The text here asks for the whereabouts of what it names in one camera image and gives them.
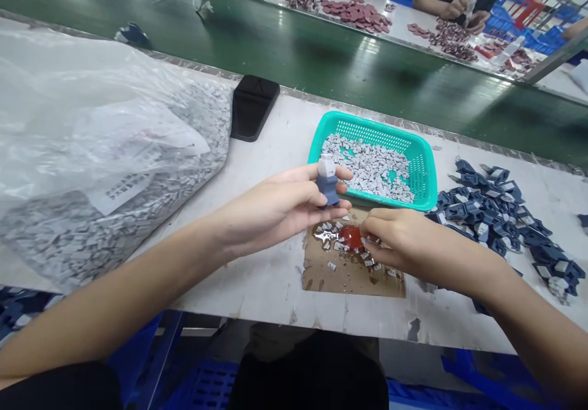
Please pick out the person's left hand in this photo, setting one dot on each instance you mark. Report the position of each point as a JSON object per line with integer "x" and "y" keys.
{"x": 271, "y": 212}

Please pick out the person's right hand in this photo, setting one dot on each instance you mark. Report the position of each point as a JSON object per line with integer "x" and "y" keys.
{"x": 418, "y": 249}

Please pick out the blue plastic clip housing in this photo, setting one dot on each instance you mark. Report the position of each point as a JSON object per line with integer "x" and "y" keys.
{"x": 327, "y": 189}
{"x": 132, "y": 34}

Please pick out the scattered glue-wet grey inserts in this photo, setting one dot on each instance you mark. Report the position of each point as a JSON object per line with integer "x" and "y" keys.
{"x": 330, "y": 233}

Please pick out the red glue blob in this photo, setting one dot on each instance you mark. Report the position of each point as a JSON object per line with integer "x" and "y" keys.
{"x": 351, "y": 239}

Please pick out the pile of blue parts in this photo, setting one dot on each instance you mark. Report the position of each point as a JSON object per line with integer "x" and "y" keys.
{"x": 496, "y": 208}

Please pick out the brown cardboard piece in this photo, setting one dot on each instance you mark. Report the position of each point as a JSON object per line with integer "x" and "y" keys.
{"x": 330, "y": 281}

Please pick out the heap of grey small inserts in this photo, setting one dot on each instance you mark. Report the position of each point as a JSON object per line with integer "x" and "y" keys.
{"x": 372, "y": 162}

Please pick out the teal plastic basket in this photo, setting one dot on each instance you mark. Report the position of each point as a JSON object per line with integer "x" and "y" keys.
{"x": 330, "y": 125}

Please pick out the black wedge-shaped block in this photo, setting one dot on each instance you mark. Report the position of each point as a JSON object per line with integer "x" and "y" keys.
{"x": 250, "y": 106}

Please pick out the white paper sheet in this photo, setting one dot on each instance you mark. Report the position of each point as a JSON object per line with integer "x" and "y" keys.
{"x": 151, "y": 152}

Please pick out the blue plastic stool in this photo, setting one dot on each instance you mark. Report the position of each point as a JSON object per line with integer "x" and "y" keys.
{"x": 487, "y": 382}

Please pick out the person's legs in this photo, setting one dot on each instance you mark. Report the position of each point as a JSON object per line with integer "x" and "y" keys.
{"x": 312, "y": 373}

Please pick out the green conveyor belt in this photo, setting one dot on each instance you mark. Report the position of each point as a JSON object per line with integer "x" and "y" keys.
{"x": 321, "y": 56}

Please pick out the large clear plastic bag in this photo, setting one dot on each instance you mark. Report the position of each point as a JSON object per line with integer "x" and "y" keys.
{"x": 92, "y": 143}

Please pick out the blue crate under table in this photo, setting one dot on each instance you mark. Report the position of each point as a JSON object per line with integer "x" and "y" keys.
{"x": 151, "y": 364}

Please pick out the heap of maroon assembled pieces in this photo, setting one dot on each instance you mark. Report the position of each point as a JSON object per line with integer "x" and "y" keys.
{"x": 452, "y": 42}

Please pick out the clear plastic bottle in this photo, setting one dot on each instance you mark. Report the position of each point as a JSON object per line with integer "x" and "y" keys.
{"x": 511, "y": 53}

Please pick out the pile of maroon flat discs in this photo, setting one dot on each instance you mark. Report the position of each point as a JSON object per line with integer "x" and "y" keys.
{"x": 360, "y": 12}

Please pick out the red plastic stool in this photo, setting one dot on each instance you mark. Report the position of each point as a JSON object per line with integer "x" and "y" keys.
{"x": 528, "y": 12}

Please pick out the stack of blue crates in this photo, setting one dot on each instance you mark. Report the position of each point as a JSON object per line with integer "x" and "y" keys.
{"x": 546, "y": 19}

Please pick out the bin of blue parts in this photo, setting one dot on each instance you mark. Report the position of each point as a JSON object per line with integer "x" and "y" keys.
{"x": 23, "y": 311}

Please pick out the person's body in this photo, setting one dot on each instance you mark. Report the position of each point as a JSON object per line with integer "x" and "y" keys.
{"x": 55, "y": 389}

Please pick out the grey metal frame bar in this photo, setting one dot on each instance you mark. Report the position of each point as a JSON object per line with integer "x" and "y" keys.
{"x": 558, "y": 40}

